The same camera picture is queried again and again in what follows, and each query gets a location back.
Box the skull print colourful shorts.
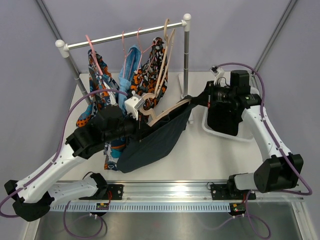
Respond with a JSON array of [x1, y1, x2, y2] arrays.
[[76, 49, 127, 172]]

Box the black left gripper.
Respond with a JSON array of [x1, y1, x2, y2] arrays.
[[103, 109, 154, 144]]

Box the beige hanger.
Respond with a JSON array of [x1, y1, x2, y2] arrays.
[[136, 93, 191, 127], [154, 18, 176, 97]]

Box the white slotted cable duct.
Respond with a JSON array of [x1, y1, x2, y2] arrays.
[[51, 202, 231, 213]]

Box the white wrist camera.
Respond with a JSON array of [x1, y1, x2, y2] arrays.
[[210, 65, 225, 85], [124, 94, 145, 121]]

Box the pink hanger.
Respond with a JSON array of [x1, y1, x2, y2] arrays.
[[121, 31, 128, 78], [134, 27, 160, 74], [85, 34, 108, 82]]

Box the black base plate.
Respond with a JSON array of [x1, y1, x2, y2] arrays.
[[79, 184, 124, 201], [209, 175, 249, 200]]

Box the dark navy shorts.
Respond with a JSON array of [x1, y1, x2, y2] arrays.
[[116, 95, 207, 173]]

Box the aluminium rail front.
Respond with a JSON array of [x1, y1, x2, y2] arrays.
[[32, 181, 305, 203]]

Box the light blue shorts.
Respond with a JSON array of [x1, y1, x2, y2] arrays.
[[118, 45, 142, 114]]

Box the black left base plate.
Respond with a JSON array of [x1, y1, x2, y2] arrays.
[[79, 184, 124, 201]]

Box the orange black camouflage shorts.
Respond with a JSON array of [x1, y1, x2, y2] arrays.
[[130, 37, 168, 110]]

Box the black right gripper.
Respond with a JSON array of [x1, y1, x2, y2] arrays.
[[194, 80, 237, 108]]

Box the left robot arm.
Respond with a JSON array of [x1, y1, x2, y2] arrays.
[[4, 106, 139, 222]]

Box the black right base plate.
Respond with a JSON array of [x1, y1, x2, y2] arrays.
[[209, 175, 249, 200]]

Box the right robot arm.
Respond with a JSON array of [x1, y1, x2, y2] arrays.
[[202, 67, 304, 199]]

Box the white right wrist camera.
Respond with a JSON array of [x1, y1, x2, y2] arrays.
[[210, 65, 225, 85]]

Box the white plastic basket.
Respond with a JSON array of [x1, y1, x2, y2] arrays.
[[201, 108, 254, 143]]

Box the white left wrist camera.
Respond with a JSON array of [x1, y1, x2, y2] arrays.
[[124, 94, 145, 121]]

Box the white clothes rack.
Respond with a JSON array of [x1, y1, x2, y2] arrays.
[[55, 13, 192, 98]]

